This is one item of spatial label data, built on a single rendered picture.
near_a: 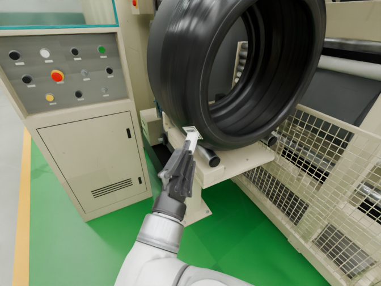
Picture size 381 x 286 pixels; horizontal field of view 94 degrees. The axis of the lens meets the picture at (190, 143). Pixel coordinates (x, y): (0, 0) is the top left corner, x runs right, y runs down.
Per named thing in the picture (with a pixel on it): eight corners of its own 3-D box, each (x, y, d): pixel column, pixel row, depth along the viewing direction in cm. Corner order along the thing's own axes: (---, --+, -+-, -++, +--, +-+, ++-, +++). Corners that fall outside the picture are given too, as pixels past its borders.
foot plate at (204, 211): (169, 201, 155) (169, 200, 154) (196, 190, 165) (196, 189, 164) (182, 228, 136) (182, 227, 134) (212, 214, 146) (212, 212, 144)
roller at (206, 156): (170, 118, 85) (178, 114, 86) (173, 125, 88) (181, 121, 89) (209, 162, 60) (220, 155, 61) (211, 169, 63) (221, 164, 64)
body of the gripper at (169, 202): (142, 209, 39) (157, 171, 43) (163, 220, 45) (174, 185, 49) (169, 215, 35) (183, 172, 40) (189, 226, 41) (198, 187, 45)
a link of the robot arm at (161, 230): (153, 244, 42) (161, 218, 45) (185, 255, 38) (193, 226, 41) (126, 236, 36) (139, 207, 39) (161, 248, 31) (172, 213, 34)
